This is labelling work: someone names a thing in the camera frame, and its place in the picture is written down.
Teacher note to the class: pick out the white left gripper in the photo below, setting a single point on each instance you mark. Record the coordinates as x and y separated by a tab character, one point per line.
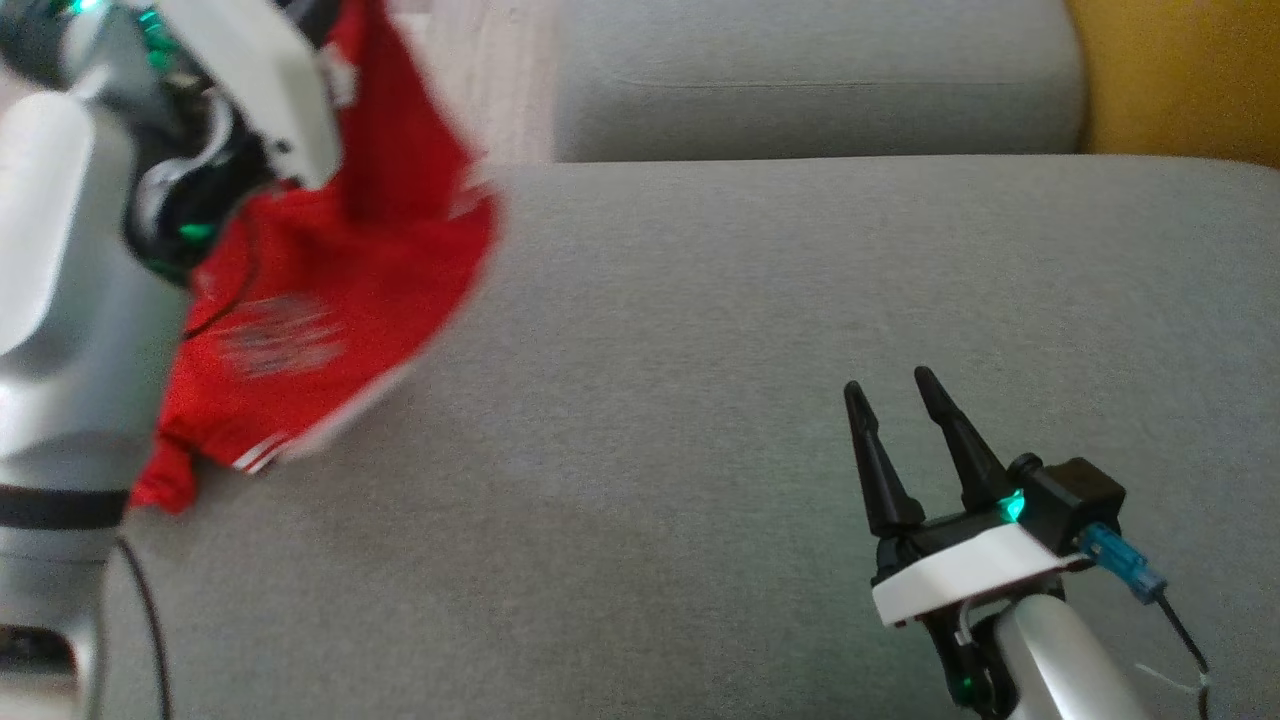
270	70

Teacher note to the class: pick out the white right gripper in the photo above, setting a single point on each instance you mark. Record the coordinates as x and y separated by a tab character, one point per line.
960	575

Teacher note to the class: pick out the red jersey with grey print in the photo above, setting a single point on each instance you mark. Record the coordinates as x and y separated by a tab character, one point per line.
330	260

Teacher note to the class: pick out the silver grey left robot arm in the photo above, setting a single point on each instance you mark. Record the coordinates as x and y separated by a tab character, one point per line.
70	350

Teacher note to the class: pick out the grey sofa back cushion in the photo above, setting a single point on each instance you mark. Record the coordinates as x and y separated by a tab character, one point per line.
800	60

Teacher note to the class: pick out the yellow cushion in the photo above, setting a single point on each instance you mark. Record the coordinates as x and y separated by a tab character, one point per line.
1190	70

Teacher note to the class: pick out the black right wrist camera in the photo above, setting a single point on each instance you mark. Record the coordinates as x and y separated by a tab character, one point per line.
1080	495

